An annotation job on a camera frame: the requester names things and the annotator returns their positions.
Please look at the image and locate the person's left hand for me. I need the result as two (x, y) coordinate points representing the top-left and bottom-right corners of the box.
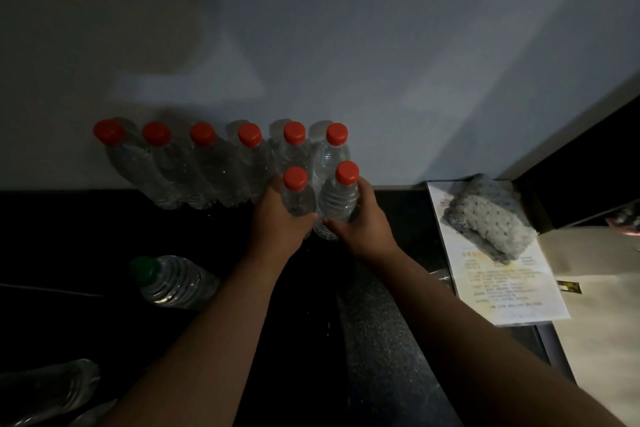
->
(247, 176), (319, 272)

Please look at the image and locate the person's right hand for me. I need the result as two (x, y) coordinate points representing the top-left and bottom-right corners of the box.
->
(322, 176), (401, 262)

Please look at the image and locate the person's right forearm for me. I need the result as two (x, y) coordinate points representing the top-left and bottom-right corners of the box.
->
(359, 246), (626, 427)

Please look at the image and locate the person's left forearm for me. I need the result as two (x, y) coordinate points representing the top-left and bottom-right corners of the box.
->
(99, 251), (296, 427)

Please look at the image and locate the grey folded towel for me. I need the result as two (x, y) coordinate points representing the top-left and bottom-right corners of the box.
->
(442, 173), (539, 265)

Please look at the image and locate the white printed paper sheet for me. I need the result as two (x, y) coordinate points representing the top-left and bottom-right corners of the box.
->
(427, 180), (571, 326)

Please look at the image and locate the black glossy table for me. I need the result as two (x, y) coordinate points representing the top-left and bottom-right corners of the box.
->
(0, 185), (576, 427)

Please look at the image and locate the dark wood wardrobe unit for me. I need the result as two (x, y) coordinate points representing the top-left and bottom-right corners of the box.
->
(499, 91), (640, 278)

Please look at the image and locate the grey and pink cloth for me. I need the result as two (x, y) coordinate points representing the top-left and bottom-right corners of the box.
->
(605, 206), (640, 238)

